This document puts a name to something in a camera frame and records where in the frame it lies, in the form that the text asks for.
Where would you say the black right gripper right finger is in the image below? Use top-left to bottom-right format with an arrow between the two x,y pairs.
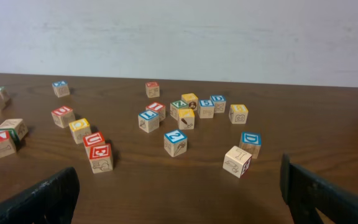
280,154 -> 358,223

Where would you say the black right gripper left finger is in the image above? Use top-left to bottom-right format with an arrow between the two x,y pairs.
0,167 -> 80,223

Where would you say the red E block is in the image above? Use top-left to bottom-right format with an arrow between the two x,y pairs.
88,144 -> 113,174

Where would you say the red U block lower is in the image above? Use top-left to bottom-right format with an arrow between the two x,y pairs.
83,132 -> 105,156

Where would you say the red u block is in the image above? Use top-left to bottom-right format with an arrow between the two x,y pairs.
83,132 -> 105,156
51,106 -> 76,128

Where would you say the blue D block right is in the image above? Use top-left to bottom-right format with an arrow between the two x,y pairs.
239,132 -> 262,159

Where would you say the blue d block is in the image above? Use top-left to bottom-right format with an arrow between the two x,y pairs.
239,132 -> 262,159
210,95 -> 226,113

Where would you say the plain white block right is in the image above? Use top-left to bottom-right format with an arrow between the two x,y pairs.
223,146 -> 252,178

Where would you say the yellow block centre lower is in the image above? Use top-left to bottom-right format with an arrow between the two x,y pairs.
69,118 -> 91,144

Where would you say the red A block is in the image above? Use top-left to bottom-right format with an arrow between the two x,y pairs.
0,131 -> 17,158

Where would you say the red U block upper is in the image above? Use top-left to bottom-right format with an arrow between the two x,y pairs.
51,106 -> 76,128

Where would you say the yellow 8 block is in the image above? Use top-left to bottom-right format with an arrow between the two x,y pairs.
229,105 -> 249,124

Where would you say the blue X block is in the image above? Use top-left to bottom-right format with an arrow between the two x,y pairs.
52,80 -> 70,98

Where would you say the green F block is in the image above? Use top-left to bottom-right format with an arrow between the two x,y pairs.
0,86 -> 11,103

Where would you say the blue L block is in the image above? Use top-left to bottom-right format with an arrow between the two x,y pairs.
138,110 -> 160,133

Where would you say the blue D block upper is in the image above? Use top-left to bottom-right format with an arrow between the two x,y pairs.
210,95 -> 226,113

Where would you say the blue 5 block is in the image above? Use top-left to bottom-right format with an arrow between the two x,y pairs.
198,100 -> 214,118

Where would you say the blue 2 block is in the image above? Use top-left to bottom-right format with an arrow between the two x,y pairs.
164,129 -> 188,157

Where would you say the red I block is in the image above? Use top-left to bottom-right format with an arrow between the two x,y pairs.
145,102 -> 166,121

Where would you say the yellow block under Z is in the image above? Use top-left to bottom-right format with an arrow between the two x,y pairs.
178,109 -> 195,129

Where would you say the yellow block above Z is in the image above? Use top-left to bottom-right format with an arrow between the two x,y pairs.
181,93 -> 199,111

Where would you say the red block top right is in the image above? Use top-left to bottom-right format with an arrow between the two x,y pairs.
145,82 -> 160,98

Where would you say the green Z block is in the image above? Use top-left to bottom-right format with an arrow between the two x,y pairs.
170,100 -> 189,120

